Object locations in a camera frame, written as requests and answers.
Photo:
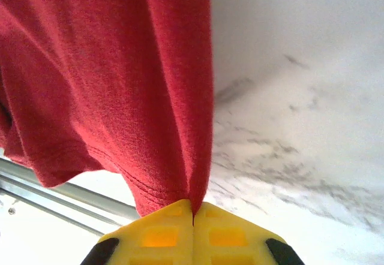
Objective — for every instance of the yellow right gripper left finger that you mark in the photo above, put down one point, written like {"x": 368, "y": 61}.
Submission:
{"x": 156, "y": 238}

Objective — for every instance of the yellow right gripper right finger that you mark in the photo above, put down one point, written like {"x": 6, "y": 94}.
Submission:
{"x": 234, "y": 238}

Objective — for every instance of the red t-shirt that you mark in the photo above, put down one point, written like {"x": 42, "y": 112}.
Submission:
{"x": 105, "y": 82}

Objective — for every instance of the aluminium mounting rail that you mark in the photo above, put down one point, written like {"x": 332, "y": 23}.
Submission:
{"x": 75, "y": 199}

